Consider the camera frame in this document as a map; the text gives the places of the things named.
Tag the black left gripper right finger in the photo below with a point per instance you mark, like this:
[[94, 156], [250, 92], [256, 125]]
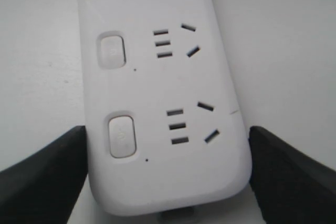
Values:
[[289, 186]]

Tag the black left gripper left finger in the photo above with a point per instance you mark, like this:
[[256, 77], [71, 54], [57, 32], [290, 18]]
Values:
[[45, 187]]

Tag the white five-outlet power strip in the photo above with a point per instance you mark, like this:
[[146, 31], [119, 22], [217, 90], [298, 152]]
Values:
[[164, 128]]

